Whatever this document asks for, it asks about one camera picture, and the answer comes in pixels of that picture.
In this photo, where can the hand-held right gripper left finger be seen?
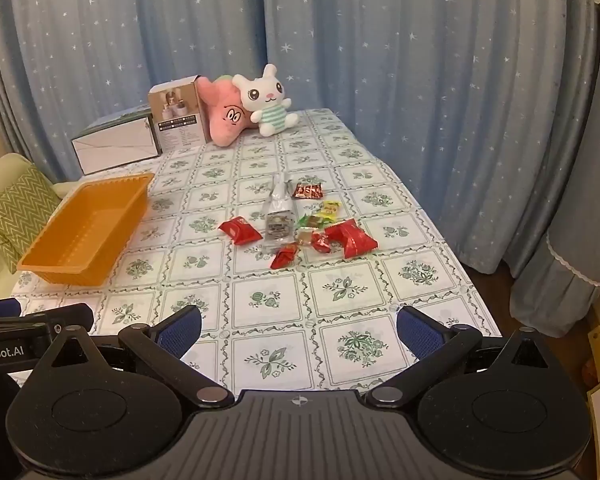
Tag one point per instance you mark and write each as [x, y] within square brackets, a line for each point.
[177, 332]

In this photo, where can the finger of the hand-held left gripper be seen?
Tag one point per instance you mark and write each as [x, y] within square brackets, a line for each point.
[65, 316]
[0, 307]

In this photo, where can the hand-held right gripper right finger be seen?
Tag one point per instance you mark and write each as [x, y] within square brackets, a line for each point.
[422, 332]

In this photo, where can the orange plastic tray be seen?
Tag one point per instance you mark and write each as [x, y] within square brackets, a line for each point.
[87, 232]

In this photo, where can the large red snack packet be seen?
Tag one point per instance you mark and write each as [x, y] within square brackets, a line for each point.
[352, 240]

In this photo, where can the small red candy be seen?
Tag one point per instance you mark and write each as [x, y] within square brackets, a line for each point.
[322, 243]
[285, 256]

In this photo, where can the clear labelled snack packet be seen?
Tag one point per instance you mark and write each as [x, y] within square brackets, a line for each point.
[278, 227]

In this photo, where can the clear brown candy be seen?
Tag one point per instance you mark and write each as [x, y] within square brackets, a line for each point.
[306, 236]

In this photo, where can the yellow candy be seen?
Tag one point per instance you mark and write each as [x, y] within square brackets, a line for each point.
[331, 207]

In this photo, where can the green candy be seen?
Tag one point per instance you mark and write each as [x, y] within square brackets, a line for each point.
[312, 220]

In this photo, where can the silver foil pouch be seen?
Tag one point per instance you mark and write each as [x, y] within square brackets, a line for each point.
[281, 192]

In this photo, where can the dark red snack packet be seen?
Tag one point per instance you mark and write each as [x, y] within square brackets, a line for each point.
[307, 190]

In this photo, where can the green zigzag cushion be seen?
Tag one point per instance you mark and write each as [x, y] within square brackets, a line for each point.
[15, 210]

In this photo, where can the pale green sofa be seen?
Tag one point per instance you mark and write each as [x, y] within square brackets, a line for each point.
[0, 167]

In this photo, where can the long white cardboard box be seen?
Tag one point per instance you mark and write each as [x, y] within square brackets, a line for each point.
[115, 147]

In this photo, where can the blue lace-trimmed curtain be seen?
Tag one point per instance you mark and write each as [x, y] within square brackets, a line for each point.
[570, 185]

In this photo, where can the beige product box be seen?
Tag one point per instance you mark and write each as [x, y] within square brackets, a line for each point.
[180, 120]

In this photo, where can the pink plush toy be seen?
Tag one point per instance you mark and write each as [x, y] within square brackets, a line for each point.
[227, 112]

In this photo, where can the white rabbit plush toy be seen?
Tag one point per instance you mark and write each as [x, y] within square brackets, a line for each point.
[265, 102]

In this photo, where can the blue star curtain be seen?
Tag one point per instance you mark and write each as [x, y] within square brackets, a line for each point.
[330, 35]

